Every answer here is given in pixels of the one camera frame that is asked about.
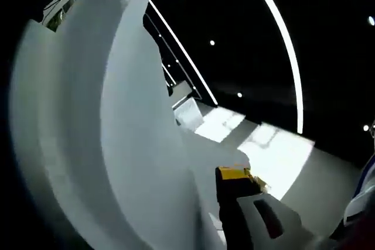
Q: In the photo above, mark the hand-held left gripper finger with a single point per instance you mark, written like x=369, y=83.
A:
x=249, y=217

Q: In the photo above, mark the stack of white printing papers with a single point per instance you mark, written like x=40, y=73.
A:
x=117, y=130

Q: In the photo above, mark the white whiteboard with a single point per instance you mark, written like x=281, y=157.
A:
x=189, y=113

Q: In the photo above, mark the straight ceiling light strip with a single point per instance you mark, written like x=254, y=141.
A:
x=288, y=48

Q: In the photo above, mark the curved ceiling light strip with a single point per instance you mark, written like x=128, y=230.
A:
x=178, y=45

